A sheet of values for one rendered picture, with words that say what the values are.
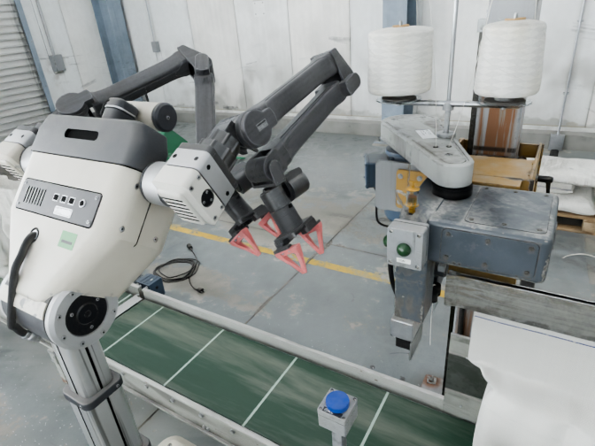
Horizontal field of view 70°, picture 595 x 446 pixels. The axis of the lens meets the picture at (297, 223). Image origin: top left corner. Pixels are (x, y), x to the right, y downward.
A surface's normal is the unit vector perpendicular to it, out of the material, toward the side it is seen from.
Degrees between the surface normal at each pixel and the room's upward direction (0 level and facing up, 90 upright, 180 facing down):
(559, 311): 90
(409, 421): 0
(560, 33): 90
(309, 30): 90
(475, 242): 90
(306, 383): 0
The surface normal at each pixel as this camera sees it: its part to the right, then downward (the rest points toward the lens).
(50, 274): -0.44, -0.26
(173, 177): -0.33, -0.57
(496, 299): -0.52, 0.41
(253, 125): 0.72, -0.01
